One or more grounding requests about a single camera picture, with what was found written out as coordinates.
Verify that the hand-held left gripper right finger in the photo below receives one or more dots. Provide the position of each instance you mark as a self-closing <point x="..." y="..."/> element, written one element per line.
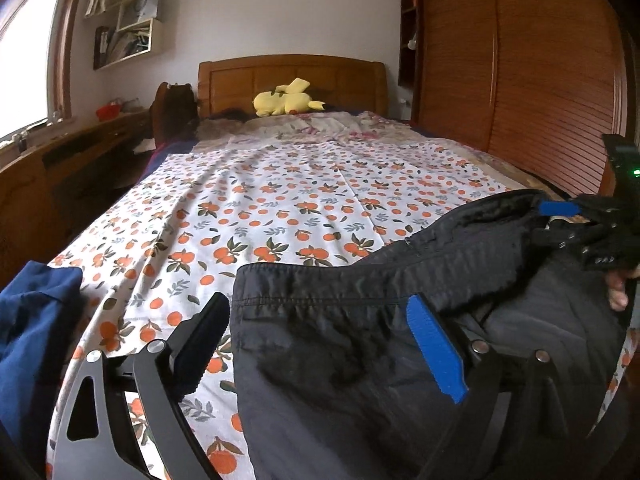
<point x="435" y="350"/>

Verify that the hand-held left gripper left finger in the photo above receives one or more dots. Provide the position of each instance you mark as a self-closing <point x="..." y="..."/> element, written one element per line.
<point x="200" y="350"/>

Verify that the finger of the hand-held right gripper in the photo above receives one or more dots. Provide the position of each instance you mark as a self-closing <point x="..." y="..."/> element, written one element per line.
<point x="560" y="242"/>
<point x="557" y="208"/>

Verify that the black jacket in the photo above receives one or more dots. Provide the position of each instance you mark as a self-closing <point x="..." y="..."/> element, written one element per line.
<point x="360" y="350"/>

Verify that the person's right hand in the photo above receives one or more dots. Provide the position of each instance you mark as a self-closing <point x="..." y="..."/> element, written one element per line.
<point x="619" y="292"/>

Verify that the wooden slatted wardrobe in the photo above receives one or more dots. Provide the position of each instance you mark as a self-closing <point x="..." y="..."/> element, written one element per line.
<point x="520" y="70"/>

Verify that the orange print bedsheet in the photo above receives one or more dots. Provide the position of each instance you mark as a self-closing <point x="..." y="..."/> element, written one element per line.
<point x="280" y="200"/>

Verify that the dark blue garment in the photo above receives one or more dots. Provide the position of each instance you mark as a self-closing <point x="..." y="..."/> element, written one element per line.
<point x="30" y="340"/>

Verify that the white paper sheet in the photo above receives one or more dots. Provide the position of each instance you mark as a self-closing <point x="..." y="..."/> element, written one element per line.
<point x="144" y="146"/>

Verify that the wooden desk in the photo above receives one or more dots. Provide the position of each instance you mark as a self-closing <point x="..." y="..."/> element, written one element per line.
<point x="35" y="185"/>

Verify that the floral quilt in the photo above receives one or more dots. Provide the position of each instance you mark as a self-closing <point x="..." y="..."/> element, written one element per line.
<point x="310" y="127"/>

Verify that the red bowl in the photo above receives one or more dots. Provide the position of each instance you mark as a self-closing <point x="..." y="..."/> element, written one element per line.
<point x="108" y="112"/>

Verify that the yellow plush toy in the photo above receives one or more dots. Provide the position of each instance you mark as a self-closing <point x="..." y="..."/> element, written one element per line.
<point x="280" y="102"/>

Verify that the wooden headboard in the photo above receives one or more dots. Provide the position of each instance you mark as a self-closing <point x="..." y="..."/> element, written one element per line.
<point x="295" y="72"/>

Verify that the window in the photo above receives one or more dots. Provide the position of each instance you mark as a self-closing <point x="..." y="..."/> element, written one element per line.
<point x="30" y="60"/>

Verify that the white wall shelf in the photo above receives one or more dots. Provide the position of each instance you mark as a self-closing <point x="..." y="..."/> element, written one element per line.
<point x="130" y="30"/>

